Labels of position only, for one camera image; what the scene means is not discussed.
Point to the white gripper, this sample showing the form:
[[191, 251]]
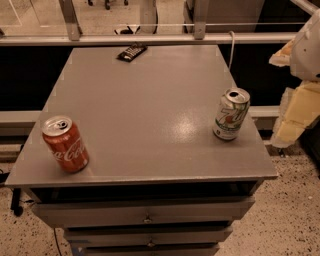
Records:
[[308, 55]]

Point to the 7up soda can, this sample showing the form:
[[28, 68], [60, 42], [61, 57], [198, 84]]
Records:
[[232, 110]]

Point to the dark rxbar chocolate bar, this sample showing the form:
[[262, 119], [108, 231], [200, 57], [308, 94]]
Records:
[[132, 52]]

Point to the red coca-cola can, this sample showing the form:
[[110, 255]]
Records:
[[63, 138]]

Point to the grey drawer cabinet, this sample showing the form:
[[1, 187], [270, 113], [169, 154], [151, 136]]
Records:
[[147, 126]]

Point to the top grey drawer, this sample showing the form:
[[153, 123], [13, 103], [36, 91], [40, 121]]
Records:
[[188, 210]]

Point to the grey drawer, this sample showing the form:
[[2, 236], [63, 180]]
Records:
[[144, 237], [188, 210]]

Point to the middle grey drawer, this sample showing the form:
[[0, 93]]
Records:
[[144, 237]]

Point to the black stand foot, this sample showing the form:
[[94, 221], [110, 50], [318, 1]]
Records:
[[15, 207]]

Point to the grey metal railing frame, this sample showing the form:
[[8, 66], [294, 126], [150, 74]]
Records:
[[120, 22]]

